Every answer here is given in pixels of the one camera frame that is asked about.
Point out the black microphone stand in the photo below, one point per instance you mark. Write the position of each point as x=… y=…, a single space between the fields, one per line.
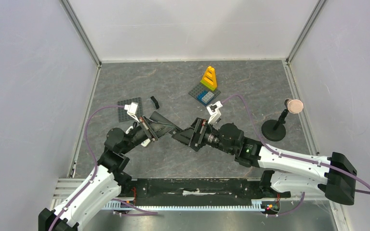
x=274 y=130

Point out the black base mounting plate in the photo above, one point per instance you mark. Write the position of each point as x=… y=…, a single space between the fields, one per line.
x=197 y=191

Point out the grey blue lego plate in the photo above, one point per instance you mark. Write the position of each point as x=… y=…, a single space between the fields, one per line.
x=203 y=94

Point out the white slotted cable duct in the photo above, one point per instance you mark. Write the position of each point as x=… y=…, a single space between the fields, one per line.
x=256 y=206

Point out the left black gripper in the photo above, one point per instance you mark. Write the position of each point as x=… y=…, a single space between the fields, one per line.
x=157 y=129

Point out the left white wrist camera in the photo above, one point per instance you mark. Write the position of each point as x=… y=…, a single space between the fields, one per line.
x=132 y=110

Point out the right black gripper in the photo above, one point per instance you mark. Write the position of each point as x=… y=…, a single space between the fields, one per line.
x=198 y=134

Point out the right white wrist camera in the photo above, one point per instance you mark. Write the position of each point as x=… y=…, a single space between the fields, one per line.
x=214 y=111

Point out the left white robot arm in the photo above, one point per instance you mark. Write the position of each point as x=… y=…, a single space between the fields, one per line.
x=106 y=180

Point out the dark grey lego baseplate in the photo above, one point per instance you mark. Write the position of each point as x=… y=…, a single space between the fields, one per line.
x=123 y=115

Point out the black slim remote control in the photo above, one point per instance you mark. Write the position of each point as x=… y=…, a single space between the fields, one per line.
x=173 y=129

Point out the yellow green lego tower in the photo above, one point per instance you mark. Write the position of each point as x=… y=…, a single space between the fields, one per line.
x=209 y=78

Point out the beige foam microphone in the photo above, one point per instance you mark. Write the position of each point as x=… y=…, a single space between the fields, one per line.
x=294 y=106

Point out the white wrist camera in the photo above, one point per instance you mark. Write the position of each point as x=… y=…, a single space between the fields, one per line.
x=132 y=110
x=214 y=111

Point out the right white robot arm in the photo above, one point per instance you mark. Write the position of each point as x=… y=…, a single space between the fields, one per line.
x=285 y=171

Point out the small black plastic piece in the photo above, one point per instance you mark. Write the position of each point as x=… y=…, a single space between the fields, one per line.
x=155 y=102

